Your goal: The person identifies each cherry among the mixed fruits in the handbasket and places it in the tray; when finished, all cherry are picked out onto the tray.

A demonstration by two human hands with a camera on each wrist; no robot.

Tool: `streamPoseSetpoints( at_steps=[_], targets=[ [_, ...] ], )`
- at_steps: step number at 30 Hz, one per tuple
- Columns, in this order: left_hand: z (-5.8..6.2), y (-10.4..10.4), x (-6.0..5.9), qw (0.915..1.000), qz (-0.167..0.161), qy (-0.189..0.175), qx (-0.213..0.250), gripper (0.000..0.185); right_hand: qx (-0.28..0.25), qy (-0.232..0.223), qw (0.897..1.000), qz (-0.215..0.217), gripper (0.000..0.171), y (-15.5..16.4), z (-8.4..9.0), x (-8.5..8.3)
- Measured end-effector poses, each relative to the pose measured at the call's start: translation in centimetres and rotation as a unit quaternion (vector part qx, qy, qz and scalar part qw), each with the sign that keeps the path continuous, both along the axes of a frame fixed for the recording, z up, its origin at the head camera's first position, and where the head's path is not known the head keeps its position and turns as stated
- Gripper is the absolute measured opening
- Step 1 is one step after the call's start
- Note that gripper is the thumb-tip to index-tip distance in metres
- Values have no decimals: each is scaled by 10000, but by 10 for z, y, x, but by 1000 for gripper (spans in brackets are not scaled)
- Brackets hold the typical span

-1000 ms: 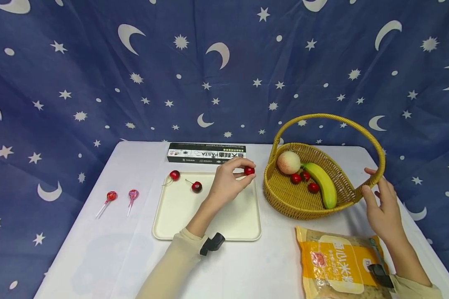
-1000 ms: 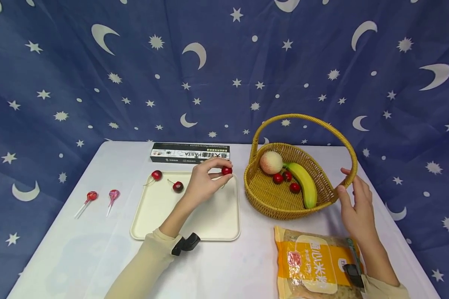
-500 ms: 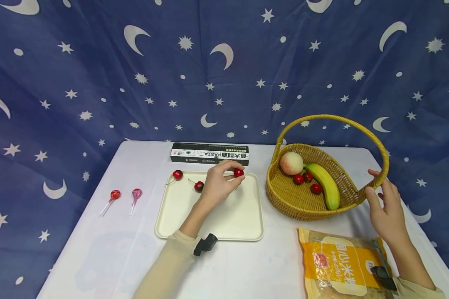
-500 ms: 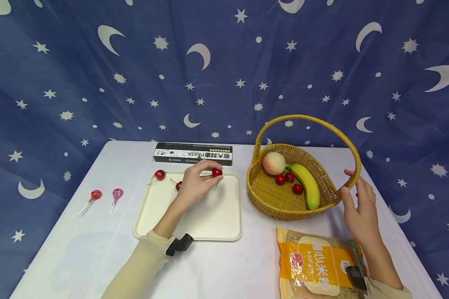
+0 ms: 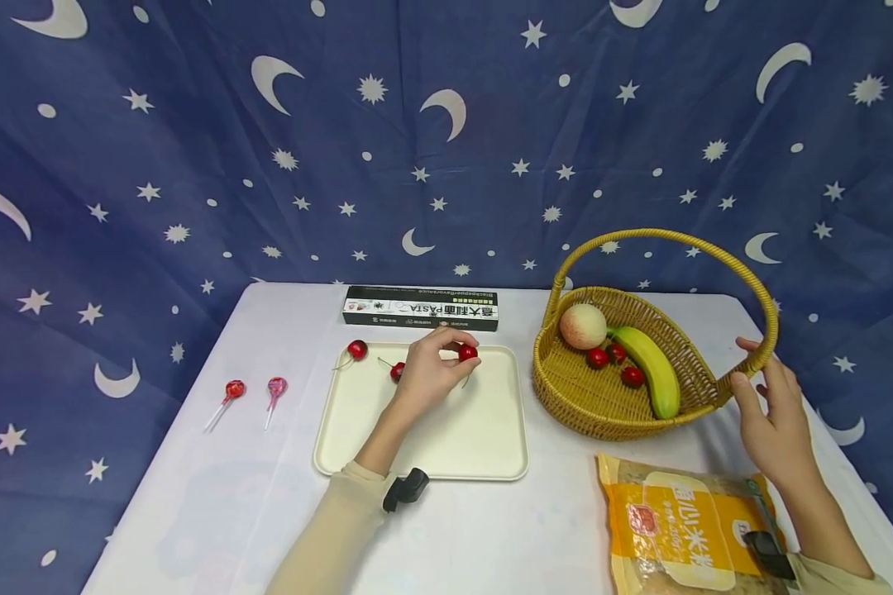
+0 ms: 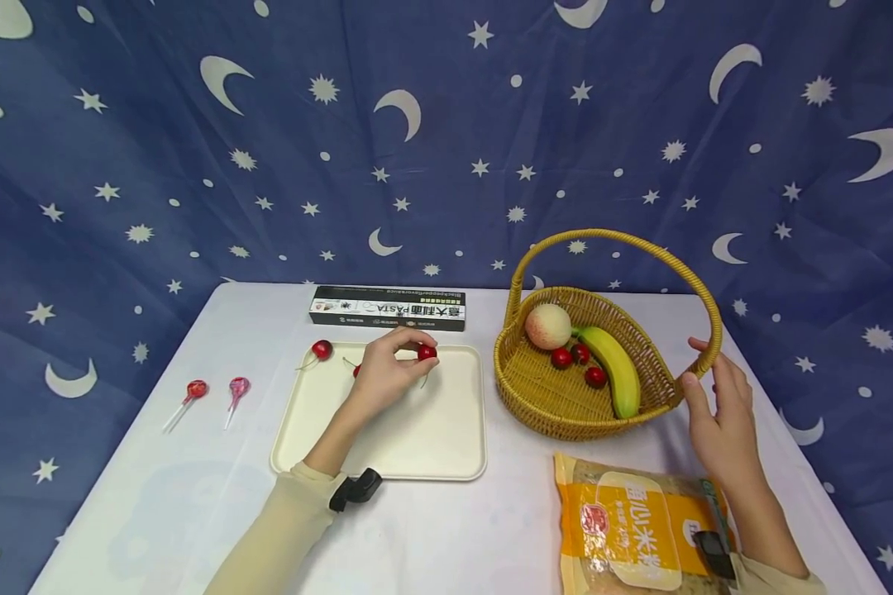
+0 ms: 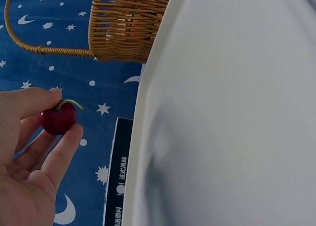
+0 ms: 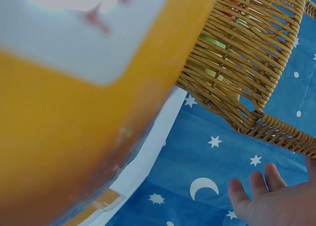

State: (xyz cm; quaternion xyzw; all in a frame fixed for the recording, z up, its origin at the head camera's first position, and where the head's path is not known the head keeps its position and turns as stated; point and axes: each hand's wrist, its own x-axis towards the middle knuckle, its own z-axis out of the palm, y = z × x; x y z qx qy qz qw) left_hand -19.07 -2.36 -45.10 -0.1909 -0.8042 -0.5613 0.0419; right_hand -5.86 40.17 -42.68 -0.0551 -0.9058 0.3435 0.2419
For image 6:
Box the red lollipop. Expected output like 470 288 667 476
162 379 209 434

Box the yellow banana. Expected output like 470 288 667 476
571 326 642 421

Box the pink lollipop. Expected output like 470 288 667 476
223 376 252 431

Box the black wrist band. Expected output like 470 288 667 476
690 479 739 582
327 467 384 514

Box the cream rectangular tray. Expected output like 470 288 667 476
270 342 489 483

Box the person's right hand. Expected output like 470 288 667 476
679 336 763 490

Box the person's left hand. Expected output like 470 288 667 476
347 326 440 424

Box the person's left forearm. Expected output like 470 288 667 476
203 407 368 595

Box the orange noodle bag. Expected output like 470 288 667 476
552 451 739 595

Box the yellow wicker basket with handle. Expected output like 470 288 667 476
492 229 723 442

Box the person's right forearm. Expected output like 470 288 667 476
716 473 829 595

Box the peach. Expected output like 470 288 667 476
523 303 573 350

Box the black pasta box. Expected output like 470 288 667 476
308 286 467 332

